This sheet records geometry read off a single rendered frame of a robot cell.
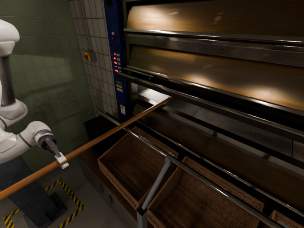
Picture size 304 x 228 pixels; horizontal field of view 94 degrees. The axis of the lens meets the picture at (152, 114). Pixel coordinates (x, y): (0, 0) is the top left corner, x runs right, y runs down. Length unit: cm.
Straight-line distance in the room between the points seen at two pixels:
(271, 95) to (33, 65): 195
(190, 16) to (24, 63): 157
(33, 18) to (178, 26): 140
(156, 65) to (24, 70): 134
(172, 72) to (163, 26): 28
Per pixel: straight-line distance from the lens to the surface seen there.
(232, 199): 75
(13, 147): 107
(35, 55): 192
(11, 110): 143
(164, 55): 106
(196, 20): 91
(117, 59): 137
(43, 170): 83
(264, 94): 85
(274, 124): 76
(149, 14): 112
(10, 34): 118
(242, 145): 102
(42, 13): 194
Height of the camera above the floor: 177
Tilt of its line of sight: 32 degrees down
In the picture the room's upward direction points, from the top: 1 degrees clockwise
